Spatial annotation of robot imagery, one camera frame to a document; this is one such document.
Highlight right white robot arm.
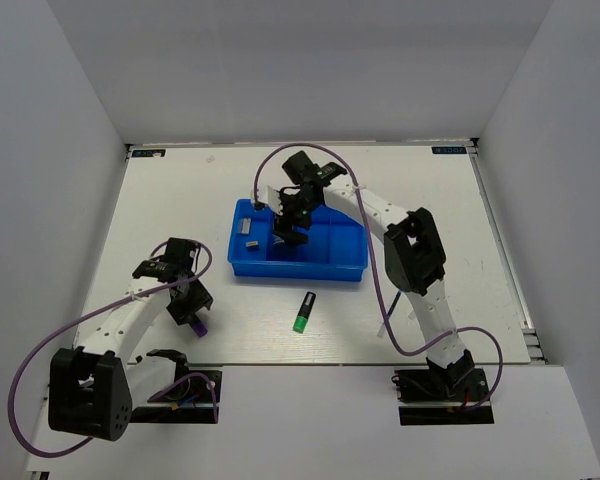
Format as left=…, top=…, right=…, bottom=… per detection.
left=266, top=151, right=474, bottom=399

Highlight purple black highlighter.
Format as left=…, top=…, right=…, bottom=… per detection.
left=191, top=321, right=208, bottom=338

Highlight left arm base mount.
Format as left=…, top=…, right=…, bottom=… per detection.
left=131, top=369, right=223, bottom=425

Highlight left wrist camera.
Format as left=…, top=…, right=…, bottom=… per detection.
left=150, top=238, right=200, bottom=269

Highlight green black highlighter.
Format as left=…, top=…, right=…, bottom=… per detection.
left=292, top=291, right=316, bottom=334

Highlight left table corner label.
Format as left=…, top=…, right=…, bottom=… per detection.
left=131, top=149, right=166, bottom=158

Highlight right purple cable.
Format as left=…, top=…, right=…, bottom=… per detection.
left=252, top=143, right=504, bottom=414

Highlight right table corner label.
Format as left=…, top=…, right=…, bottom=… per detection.
left=431, top=146, right=467, bottom=155

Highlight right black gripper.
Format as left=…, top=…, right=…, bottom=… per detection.
left=272, top=189, right=321, bottom=248

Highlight table corner label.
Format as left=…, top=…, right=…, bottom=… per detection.
left=131, top=149, right=166, bottom=158
left=431, top=146, right=467, bottom=155

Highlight blue pen refill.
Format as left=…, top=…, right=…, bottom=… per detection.
left=377, top=294, right=401, bottom=339

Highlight white eraser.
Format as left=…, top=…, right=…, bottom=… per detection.
left=237, top=217, right=252, bottom=235

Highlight blue plastic divided tray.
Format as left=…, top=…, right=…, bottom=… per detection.
left=227, top=199, right=368, bottom=282

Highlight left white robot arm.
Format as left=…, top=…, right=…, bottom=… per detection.
left=48, top=254, right=213, bottom=441

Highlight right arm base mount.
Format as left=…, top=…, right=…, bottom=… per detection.
left=391, top=369, right=495, bottom=426

